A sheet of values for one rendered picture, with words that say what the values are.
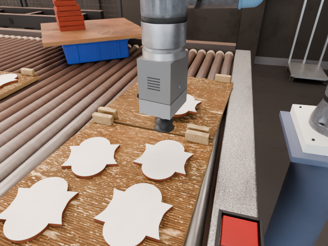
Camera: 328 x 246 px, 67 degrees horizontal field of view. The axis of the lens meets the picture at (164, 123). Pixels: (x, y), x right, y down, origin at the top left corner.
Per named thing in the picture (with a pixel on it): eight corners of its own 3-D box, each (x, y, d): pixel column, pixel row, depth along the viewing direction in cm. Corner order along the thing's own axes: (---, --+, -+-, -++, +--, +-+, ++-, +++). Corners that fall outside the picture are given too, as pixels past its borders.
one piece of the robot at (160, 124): (159, 111, 52) (159, 118, 53) (151, 119, 49) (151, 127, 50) (176, 114, 51) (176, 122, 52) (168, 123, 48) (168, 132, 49)
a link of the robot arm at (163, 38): (132, 22, 39) (155, 14, 45) (133, 51, 41) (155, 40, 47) (176, 26, 36) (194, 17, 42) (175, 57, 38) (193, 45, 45)
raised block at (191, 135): (209, 141, 62) (210, 133, 60) (208, 146, 60) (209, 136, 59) (186, 137, 63) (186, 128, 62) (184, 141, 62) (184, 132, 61)
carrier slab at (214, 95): (233, 86, 96) (233, 82, 95) (212, 145, 63) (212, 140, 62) (150, 74, 106) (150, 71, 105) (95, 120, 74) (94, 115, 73)
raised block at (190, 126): (209, 135, 64) (210, 127, 63) (208, 139, 63) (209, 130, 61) (187, 131, 66) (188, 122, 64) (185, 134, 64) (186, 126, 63)
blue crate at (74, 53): (115, 43, 151) (113, 26, 146) (130, 57, 127) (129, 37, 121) (61, 49, 140) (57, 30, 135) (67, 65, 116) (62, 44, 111)
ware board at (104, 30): (124, 20, 162) (123, 17, 161) (152, 36, 123) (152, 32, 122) (41, 26, 145) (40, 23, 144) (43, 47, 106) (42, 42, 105)
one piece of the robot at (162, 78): (146, 25, 47) (148, 101, 56) (119, 34, 40) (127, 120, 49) (194, 29, 44) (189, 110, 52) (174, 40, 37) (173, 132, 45)
